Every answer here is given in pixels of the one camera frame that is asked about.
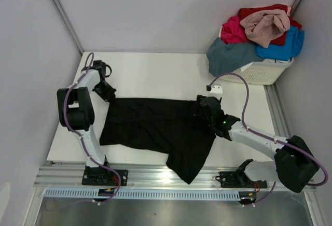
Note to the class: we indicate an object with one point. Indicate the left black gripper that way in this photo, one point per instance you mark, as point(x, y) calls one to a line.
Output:
point(109, 96)

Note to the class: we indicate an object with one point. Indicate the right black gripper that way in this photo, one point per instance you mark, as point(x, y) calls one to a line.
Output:
point(199, 97)

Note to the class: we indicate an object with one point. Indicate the black t shirt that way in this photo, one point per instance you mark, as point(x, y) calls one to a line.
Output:
point(174, 127)

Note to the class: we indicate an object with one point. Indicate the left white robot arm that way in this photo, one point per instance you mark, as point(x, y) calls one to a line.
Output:
point(76, 113)

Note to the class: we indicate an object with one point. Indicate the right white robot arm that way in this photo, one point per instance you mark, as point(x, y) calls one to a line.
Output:
point(291, 162)

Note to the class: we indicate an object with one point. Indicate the white laundry basket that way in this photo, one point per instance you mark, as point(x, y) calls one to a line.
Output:
point(260, 75)

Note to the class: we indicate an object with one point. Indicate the grey blue t shirt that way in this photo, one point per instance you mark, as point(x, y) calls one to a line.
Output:
point(226, 58)

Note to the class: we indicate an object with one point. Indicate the magenta t shirt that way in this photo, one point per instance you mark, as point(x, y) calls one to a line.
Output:
point(232, 32)

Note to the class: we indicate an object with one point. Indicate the beige pink t shirt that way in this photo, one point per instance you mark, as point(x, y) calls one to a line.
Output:
point(262, 27)

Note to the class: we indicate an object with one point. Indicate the bright blue t shirt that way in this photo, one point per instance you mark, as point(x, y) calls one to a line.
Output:
point(292, 48)

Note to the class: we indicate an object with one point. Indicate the dark red t shirt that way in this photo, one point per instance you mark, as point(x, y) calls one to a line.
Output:
point(244, 12)

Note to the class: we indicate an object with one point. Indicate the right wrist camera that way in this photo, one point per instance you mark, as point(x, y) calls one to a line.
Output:
point(215, 91)

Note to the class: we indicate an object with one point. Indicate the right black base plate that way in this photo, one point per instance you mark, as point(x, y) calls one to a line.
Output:
point(233, 179)

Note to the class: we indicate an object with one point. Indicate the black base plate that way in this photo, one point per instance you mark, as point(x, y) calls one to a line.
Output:
point(98, 176)
point(233, 179)

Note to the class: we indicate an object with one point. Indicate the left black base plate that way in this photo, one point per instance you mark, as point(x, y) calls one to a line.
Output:
point(98, 176)

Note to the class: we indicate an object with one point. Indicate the white slotted cable duct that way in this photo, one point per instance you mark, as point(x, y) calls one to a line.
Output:
point(146, 194)

